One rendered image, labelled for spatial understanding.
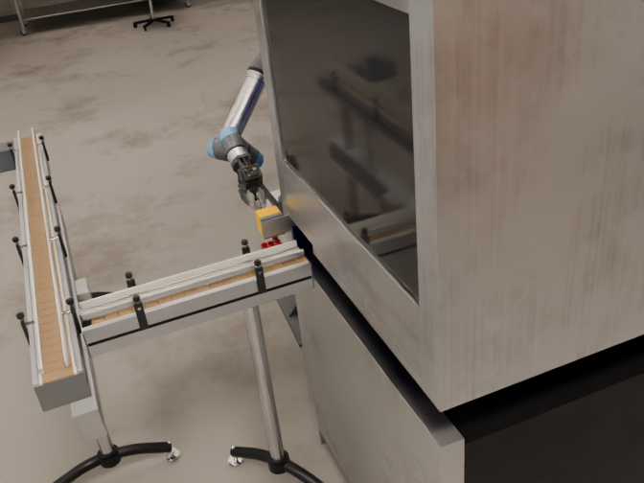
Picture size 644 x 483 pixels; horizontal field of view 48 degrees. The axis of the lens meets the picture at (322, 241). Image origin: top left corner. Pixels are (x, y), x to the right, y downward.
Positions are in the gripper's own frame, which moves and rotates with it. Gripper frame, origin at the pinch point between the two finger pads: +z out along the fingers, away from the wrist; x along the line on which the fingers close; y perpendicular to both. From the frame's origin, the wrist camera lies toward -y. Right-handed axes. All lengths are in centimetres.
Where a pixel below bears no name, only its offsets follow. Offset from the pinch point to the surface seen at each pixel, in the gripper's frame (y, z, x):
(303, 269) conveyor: 5.3, 29.5, 2.9
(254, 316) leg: -9.0, 32.0, -13.7
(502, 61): 110, 66, 19
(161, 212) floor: -182, -156, -12
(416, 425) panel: 26, 92, 6
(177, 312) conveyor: 3.7, 30.3, -36.3
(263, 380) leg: -33, 43, -15
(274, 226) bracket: 5.5, 11.4, 0.3
